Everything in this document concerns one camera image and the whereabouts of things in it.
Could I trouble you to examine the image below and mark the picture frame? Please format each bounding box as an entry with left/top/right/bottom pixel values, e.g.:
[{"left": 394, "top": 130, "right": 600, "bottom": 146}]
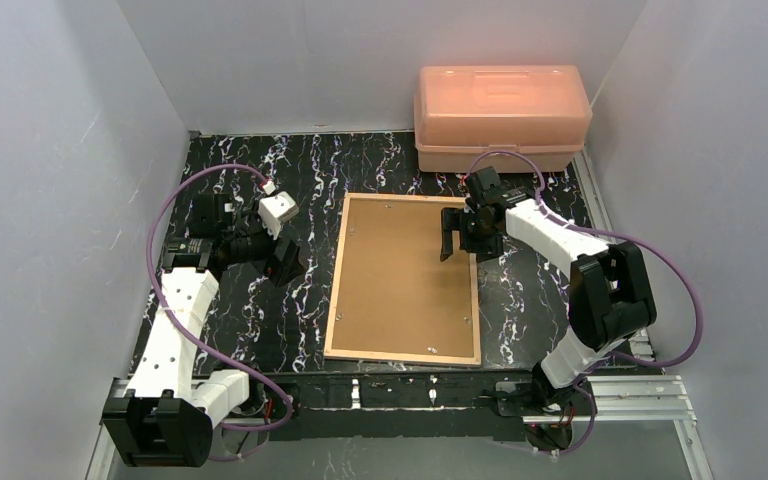
[{"left": 322, "top": 192, "right": 485, "bottom": 368}]

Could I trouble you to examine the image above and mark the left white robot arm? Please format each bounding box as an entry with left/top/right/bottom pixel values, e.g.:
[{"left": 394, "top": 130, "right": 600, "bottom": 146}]
[{"left": 102, "top": 192, "right": 304, "bottom": 467}]

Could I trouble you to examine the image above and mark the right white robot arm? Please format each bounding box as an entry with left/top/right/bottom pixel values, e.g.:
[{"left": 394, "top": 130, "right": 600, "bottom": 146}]
[{"left": 440, "top": 167, "right": 657, "bottom": 408}]

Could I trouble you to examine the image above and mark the orange plastic storage box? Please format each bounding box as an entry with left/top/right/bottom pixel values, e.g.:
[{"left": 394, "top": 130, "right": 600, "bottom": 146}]
[{"left": 414, "top": 65, "right": 592, "bottom": 173}]

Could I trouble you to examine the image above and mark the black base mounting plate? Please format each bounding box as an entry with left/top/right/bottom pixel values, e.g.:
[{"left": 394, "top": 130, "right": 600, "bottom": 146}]
[{"left": 201, "top": 374, "right": 597, "bottom": 442}]

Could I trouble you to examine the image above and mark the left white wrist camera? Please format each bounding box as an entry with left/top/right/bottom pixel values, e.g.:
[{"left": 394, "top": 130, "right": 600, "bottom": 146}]
[{"left": 257, "top": 180, "right": 299, "bottom": 240}]

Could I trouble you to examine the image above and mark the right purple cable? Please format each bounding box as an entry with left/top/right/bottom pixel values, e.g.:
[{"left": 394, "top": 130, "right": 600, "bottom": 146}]
[{"left": 463, "top": 150, "right": 705, "bottom": 458}]

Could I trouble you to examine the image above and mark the aluminium rail frame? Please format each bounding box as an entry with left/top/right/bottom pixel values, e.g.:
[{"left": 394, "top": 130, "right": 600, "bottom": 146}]
[{"left": 85, "top": 148, "right": 717, "bottom": 480}]

